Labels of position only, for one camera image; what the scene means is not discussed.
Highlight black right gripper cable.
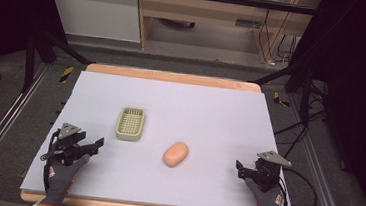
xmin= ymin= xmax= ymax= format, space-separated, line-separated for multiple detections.
xmin=275 ymin=166 xmax=321 ymax=206

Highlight person's right hand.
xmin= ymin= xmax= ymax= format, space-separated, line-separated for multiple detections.
xmin=241 ymin=176 xmax=289 ymax=206

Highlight wooden desk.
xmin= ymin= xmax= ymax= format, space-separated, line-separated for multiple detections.
xmin=130 ymin=0 xmax=322 ymax=67

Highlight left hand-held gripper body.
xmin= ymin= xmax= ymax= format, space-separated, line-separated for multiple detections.
xmin=46 ymin=121 xmax=89 ymax=169

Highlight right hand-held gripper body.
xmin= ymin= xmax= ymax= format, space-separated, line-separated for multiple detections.
xmin=246 ymin=148 xmax=294 ymax=196

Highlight beige plastic soap dish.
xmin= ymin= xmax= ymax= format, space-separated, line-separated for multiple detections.
xmin=113 ymin=105 xmax=147 ymax=144

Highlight black curtain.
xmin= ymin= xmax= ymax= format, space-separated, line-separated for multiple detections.
xmin=0 ymin=0 xmax=73 ymax=98
xmin=276 ymin=0 xmax=366 ymax=206

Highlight white table cover sheet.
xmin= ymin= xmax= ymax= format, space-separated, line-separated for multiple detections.
xmin=18 ymin=66 xmax=305 ymax=206

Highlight orange soap bar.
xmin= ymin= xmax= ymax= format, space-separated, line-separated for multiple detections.
xmin=161 ymin=140 xmax=191 ymax=170

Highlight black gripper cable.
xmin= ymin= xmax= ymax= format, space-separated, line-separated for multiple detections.
xmin=275 ymin=166 xmax=321 ymax=206
xmin=38 ymin=128 xmax=62 ymax=194

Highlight black floor cables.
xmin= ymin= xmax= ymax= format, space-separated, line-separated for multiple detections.
xmin=271 ymin=76 xmax=331 ymax=163

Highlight person's left hand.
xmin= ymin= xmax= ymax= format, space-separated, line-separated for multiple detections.
xmin=39 ymin=149 xmax=92 ymax=206

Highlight black stand legs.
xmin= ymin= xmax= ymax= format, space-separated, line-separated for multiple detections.
xmin=20 ymin=27 xmax=95 ymax=100
xmin=244 ymin=57 xmax=317 ymax=126

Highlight white cabinet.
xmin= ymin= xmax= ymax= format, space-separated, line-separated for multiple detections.
xmin=42 ymin=0 xmax=146 ymax=44

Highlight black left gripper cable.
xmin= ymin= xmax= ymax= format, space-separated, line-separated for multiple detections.
xmin=38 ymin=128 xmax=62 ymax=194

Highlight yellow black striped tape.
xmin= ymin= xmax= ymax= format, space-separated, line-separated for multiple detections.
xmin=272 ymin=91 xmax=292 ymax=108
xmin=58 ymin=65 xmax=75 ymax=84

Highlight cables under desk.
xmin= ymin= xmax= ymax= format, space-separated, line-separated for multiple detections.
xmin=255 ymin=8 xmax=301 ymax=68

